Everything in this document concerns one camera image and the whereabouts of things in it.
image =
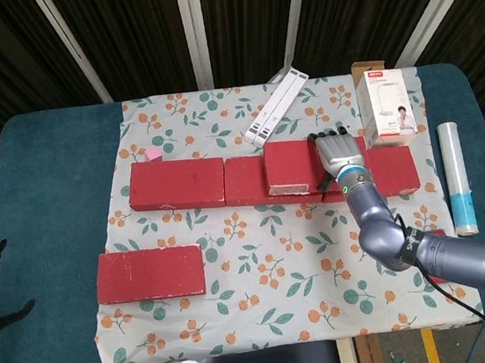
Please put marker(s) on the blue felt table cover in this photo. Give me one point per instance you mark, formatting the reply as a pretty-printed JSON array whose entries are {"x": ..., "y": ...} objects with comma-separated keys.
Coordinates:
[{"x": 46, "y": 170}]

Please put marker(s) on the white folding stand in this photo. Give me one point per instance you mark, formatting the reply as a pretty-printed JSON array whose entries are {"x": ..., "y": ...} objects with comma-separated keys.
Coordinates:
[{"x": 275, "y": 108}]

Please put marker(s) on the small pink cube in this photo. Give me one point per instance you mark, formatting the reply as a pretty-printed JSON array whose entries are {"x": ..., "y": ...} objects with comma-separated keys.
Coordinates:
[{"x": 153, "y": 154}]

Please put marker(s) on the red flat pad case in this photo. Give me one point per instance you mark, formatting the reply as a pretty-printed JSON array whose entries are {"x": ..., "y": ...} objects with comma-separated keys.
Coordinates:
[{"x": 438, "y": 232}]

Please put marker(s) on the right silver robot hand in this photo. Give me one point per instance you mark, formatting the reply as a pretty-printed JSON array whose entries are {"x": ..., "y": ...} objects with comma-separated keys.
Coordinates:
[{"x": 340, "y": 149}]

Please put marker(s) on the clear tube with blue band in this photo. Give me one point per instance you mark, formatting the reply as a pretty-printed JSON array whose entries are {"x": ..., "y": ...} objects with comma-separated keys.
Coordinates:
[{"x": 455, "y": 164}]

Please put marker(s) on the floral print tablecloth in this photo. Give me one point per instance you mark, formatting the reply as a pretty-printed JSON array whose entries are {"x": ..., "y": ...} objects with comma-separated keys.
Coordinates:
[{"x": 254, "y": 277}]

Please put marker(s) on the white lamp box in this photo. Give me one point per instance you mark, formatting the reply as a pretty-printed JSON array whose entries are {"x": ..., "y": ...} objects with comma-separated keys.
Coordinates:
[{"x": 381, "y": 102}]

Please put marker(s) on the white table leg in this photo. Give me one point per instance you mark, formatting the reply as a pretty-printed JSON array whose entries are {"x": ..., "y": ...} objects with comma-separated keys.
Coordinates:
[{"x": 348, "y": 361}]

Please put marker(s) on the brown cardboard sheet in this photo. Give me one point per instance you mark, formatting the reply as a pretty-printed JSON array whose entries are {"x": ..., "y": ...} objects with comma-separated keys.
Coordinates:
[{"x": 370, "y": 358}]

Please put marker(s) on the red brick with worn end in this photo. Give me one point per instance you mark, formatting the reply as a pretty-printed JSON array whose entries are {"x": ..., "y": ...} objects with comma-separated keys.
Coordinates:
[{"x": 289, "y": 162}]

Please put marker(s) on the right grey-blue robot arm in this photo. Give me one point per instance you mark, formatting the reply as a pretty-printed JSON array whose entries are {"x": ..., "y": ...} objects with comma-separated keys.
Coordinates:
[{"x": 370, "y": 210}]

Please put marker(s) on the red foam brick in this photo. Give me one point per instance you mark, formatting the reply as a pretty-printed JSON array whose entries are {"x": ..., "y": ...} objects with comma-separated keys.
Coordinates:
[
  {"x": 244, "y": 177},
  {"x": 393, "y": 167},
  {"x": 147, "y": 273},
  {"x": 176, "y": 181}
]

